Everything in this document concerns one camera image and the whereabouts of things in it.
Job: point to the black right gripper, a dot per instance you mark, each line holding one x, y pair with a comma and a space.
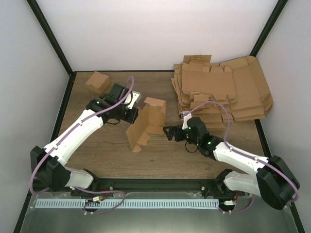
172, 129

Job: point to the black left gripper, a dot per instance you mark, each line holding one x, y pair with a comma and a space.
131, 119

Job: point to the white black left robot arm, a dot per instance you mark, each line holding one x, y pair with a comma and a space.
49, 163

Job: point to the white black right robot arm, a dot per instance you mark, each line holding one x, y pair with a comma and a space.
269, 178

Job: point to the folded small cardboard box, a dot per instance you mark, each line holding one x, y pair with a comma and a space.
98, 82

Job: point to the stack of flat cardboard boxes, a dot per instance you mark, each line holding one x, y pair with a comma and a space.
233, 90

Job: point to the grey metal front plate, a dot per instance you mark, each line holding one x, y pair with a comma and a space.
251, 215

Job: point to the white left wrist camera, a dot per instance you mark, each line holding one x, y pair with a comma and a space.
133, 98

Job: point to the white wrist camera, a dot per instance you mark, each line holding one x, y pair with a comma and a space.
185, 115
133, 98

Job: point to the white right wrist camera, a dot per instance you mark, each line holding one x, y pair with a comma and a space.
185, 115

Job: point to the black aluminium frame rail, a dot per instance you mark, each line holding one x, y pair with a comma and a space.
207, 187

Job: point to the light blue slotted cable duct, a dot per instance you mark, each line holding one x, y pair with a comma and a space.
129, 204

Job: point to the black left frame post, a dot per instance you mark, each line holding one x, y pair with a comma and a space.
34, 6

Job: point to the black frame post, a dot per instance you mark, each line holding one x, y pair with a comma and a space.
276, 12
34, 6

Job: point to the black right frame post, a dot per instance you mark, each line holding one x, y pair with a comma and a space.
276, 12

